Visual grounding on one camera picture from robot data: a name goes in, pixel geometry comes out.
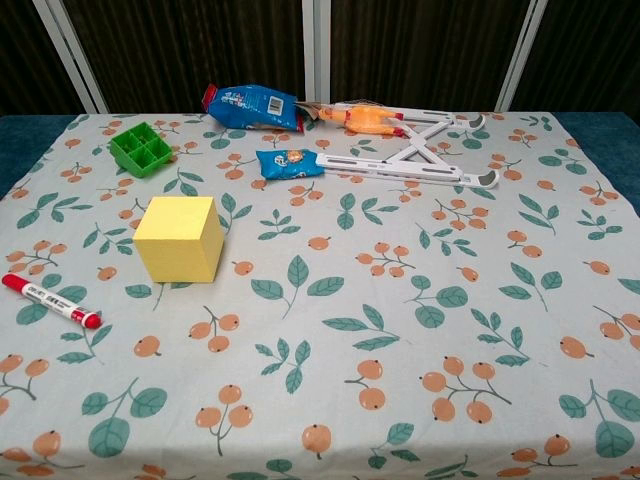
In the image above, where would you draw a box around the yellow foam cube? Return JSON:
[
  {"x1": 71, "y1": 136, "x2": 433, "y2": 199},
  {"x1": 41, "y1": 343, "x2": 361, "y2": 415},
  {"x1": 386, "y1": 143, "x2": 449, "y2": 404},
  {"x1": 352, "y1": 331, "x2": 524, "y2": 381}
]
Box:
[{"x1": 132, "y1": 195, "x2": 225, "y2": 284}]

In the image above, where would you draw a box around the red and white marker pen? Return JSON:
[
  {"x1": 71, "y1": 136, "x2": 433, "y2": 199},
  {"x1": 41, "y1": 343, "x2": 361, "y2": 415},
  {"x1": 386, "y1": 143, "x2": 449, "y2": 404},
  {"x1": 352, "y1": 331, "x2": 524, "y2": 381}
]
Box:
[{"x1": 1, "y1": 272, "x2": 103, "y2": 330}]

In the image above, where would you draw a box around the floral fruit print tablecloth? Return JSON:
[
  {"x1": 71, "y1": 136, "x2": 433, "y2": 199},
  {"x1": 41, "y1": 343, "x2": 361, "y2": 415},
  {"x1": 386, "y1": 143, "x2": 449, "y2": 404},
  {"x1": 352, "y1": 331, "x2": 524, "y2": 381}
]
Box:
[{"x1": 0, "y1": 112, "x2": 640, "y2": 480}]

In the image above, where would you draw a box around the small blue snack bag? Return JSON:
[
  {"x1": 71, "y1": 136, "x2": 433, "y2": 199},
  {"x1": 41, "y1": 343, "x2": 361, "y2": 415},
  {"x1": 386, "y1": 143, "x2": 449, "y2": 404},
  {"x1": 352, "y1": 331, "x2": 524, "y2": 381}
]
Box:
[{"x1": 255, "y1": 147, "x2": 326, "y2": 181}]

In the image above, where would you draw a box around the white folding laptop stand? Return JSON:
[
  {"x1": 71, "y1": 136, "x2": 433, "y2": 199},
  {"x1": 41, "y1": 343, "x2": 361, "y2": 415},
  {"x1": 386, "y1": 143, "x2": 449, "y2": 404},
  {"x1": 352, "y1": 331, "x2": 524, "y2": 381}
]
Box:
[{"x1": 315, "y1": 102, "x2": 501, "y2": 190}]

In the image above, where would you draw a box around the orange rubber chicken toy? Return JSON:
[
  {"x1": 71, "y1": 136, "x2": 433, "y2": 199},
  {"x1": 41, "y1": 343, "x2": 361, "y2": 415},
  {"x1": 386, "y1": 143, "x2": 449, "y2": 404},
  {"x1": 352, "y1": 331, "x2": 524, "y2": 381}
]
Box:
[{"x1": 294, "y1": 100, "x2": 407, "y2": 138}]

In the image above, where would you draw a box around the large blue snack bag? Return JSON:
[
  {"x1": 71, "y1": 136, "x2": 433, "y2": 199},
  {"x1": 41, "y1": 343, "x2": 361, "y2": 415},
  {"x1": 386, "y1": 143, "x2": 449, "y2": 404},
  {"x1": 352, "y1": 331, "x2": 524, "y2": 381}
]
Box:
[{"x1": 201, "y1": 83, "x2": 306, "y2": 135}]

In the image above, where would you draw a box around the green compartment tray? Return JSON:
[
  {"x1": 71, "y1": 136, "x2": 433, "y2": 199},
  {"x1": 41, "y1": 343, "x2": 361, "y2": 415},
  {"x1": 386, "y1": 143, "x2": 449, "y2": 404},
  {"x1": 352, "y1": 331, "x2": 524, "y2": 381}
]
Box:
[{"x1": 108, "y1": 121, "x2": 175, "y2": 180}]

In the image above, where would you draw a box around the dark room divider panel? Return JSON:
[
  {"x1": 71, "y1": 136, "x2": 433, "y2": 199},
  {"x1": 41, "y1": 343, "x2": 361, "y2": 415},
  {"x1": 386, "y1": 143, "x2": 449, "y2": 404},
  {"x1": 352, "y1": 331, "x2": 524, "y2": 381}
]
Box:
[
  {"x1": 0, "y1": 0, "x2": 96, "y2": 117},
  {"x1": 32, "y1": 0, "x2": 316, "y2": 114},
  {"x1": 509, "y1": 0, "x2": 640, "y2": 114},
  {"x1": 314, "y1": 0, "x2": 536, "y2": 112}
]

